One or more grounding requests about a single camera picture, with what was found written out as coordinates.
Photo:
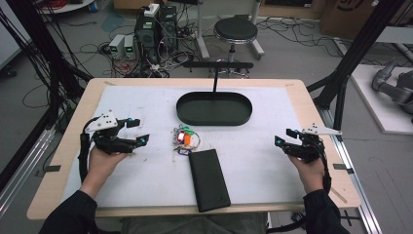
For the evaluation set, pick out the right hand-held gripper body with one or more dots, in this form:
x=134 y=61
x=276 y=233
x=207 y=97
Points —
x=312 y=143

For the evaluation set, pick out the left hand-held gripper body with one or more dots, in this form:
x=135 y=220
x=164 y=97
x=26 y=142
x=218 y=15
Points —
x=105 y=123

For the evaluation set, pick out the keys with coloured tags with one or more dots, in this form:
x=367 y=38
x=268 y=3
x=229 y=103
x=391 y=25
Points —
x=186 y=139

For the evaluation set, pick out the black oval tray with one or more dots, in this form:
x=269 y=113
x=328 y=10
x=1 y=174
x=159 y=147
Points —
x=214 y=110

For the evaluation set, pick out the black wallet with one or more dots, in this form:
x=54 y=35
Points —
x=209 y=180

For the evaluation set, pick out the person's right hand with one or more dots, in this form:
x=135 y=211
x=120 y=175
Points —
x=308 y=174

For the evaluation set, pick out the person's left hand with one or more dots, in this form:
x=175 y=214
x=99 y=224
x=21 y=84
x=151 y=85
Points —
x=104 y=164

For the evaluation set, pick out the white table mat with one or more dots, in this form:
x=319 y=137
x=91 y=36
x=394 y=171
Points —
x=253 y=162

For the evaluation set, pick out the black tape piece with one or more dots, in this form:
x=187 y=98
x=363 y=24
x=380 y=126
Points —
x=342 y=167
x=52 y=168

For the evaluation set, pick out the white floor platform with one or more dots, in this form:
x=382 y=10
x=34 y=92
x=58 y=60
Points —
x=373 y=107

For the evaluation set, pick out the silver power supply box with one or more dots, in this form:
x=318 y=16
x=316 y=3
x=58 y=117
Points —
x=130 y=47
x=116 y=46

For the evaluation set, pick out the black T-shaped stand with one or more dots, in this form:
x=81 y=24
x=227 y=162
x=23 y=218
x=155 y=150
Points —
x=217 y=65

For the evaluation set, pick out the person's grey trousers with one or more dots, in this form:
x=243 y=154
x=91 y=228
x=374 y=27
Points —
x=195 y=225

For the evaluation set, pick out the slim black computer tower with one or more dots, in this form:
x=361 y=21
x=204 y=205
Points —
x=168 y=26

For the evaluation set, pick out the black round stool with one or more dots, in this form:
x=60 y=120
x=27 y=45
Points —
x=235 y=29

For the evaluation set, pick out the round white table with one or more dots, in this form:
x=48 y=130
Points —
x=69 y=6

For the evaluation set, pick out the brown cardboard box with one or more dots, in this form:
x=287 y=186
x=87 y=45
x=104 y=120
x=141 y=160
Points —
x=350 y=18

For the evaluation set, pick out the aluminium rail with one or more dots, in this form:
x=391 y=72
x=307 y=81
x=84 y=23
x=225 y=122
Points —
x=22 y=175
x=360 y=195

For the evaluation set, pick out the black metal frame strut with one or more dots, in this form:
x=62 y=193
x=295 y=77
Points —
x=355 y=55

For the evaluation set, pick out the white metal stand frame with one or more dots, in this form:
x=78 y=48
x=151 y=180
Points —
x=202 y=35

